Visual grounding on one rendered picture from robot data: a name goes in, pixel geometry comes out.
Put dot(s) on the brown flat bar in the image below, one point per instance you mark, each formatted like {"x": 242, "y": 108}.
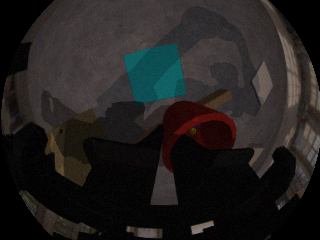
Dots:
{"x": 214, "y": 101}

